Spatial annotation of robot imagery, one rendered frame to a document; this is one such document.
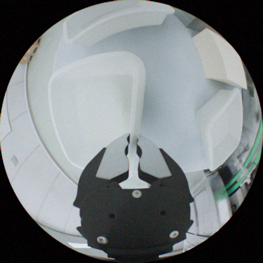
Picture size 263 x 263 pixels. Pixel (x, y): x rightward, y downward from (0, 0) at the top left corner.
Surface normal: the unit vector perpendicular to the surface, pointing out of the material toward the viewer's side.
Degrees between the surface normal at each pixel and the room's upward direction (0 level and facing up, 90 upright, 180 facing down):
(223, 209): 90
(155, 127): 0
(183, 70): 0
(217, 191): 90
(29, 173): 90
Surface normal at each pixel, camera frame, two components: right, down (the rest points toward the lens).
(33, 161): 0.96, -0.19
